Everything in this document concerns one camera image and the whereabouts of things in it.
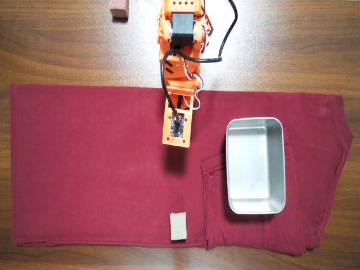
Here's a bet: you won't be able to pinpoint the dark red cloth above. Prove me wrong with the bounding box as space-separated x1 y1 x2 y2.
9 83 354 257

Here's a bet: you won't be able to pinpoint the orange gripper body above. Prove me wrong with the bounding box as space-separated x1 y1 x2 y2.
164 78 203 113

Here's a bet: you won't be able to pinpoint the metal rectangular tray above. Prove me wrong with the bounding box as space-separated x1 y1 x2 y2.
224 116 287 215

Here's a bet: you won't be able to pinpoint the pink sponge block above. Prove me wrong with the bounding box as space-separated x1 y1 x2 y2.
109 0 131 19

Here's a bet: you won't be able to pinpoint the grey sponge cube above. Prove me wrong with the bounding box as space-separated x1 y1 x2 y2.
169 211 188 242

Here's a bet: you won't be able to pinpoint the white servo wires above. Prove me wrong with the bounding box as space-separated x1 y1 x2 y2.
182 56 204 111

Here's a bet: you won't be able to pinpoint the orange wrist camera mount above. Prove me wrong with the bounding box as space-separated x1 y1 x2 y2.
161 107 194 149

